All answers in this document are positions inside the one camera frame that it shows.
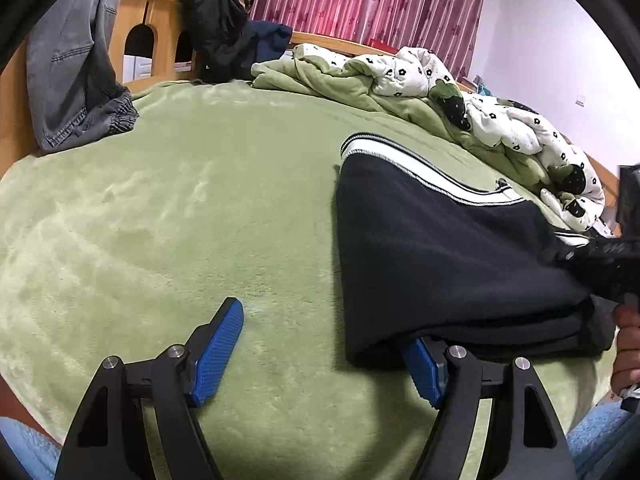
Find grey jeans on bed rail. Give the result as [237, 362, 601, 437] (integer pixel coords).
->
[26, 0, 138, 154]

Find black jacket on bed rail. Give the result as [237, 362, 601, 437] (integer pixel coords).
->
[179, 0, 257, 84]

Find red chair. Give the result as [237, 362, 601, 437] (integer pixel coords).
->
[369, 39, 398, 54]

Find black sweatpants with white stripe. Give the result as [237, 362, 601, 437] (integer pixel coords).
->
[336, 133, 614, 370]

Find navy blue garment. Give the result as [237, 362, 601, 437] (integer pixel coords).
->
[250, 21, 293, 63]

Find green plush bed blanket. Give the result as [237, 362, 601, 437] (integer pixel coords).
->
[0, 54, 609, 480]

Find wooden bed frame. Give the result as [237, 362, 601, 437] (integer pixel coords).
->
[0, 0, 622, 196]

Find person's right hand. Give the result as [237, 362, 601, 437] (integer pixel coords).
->
[611, 304, 640, 396]

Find white floral quilt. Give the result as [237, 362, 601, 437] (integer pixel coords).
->
[291, 44, 605, 232]

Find red patterned curtains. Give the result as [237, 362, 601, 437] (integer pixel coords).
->
[250, 0, 484, 79]

